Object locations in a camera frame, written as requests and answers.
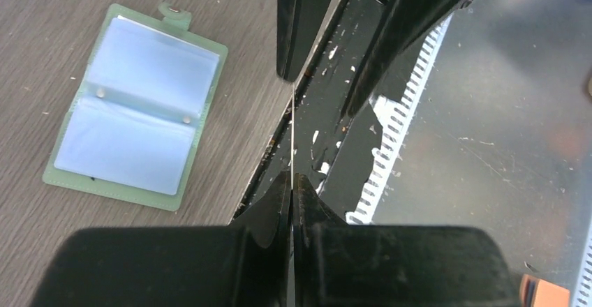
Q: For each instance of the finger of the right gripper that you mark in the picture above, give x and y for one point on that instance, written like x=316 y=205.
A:
x=402 y=23
x=298 y=22

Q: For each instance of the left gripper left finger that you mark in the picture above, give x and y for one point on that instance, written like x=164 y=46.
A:
x=244 y=263

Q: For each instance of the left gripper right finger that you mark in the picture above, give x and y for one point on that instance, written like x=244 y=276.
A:
x=337 y=264

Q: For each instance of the green leather card holder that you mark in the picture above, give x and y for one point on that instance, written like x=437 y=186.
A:
x=134 y=125

